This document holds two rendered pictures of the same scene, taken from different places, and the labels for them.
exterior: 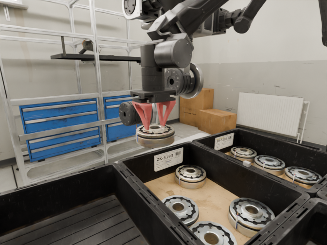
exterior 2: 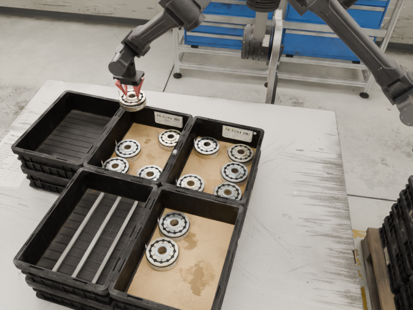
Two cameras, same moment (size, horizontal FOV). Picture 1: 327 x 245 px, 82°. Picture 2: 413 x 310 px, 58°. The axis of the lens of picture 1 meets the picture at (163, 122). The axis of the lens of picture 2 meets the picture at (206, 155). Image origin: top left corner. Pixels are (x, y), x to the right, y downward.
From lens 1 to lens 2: 1.29 m
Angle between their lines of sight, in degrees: 51
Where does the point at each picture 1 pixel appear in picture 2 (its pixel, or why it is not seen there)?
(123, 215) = not seen: hidden behind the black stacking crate
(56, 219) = (92, 116)
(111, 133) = (287, 43)
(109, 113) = (294, 12)
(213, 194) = (164, 158)
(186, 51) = (118, 67)
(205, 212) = (142, 161)
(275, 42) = not seen: outside the picture
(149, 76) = not seen: hidden behind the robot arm
